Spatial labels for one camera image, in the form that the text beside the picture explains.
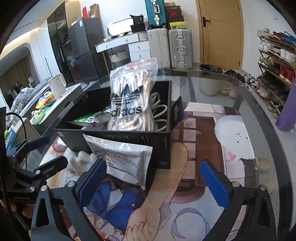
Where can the woven laundry basket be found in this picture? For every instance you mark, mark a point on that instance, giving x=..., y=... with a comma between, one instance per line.
x=119, y=59

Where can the white plush toy blue ear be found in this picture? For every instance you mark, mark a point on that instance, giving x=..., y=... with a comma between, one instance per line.
x=79, y=163

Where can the white suitcase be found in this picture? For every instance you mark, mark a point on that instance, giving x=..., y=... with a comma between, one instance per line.
x=159, y=47

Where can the black glass cabinet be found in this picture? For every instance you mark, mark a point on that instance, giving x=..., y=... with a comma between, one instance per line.
x=61, y=44

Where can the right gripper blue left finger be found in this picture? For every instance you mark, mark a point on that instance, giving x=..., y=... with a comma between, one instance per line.
x=89, y=181

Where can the wooden door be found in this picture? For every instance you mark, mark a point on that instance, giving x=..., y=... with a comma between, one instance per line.
x=221, y=33

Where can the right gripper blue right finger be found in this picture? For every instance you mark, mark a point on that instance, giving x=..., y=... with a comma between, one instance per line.
x=217, y=182

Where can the stack of shoe boxes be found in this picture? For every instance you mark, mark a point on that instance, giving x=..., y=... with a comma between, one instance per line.
x=174, y=16

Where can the white electric kettle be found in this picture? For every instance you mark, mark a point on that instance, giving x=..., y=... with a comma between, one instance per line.
x=57, y=85

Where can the white drawer desk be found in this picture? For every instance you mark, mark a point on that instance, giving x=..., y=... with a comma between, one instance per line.
x=138, y=45

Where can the purple bag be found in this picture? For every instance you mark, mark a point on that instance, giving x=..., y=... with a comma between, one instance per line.
x=286, y=120

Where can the silver suitcase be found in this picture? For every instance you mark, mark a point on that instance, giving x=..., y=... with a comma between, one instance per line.
x=181, y=48

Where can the green medicine sachet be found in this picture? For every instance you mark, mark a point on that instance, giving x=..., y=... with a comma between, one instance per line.
x=92, y=119

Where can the teal suitcase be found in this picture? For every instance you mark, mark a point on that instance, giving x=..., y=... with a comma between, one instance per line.
x=156, y=13

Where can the black refrigerator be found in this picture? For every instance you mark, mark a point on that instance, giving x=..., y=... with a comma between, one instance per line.
x=84, y=35

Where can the adidas zip bag of laces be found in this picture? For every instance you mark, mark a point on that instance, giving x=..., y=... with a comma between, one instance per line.
x=131, y=86

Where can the left hand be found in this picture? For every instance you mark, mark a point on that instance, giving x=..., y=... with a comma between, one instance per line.
x=27, y=211

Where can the black storage box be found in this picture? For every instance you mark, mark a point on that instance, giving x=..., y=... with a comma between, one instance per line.
x=96, y=99

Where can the shoe rack with shoes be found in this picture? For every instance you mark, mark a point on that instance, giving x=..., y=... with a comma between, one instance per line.
x=277, y=65

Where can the white printed pouch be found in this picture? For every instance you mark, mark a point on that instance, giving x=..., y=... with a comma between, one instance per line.
x=127, y=162

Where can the black bag on desk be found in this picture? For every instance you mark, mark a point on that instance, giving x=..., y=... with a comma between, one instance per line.
x=138, y=24

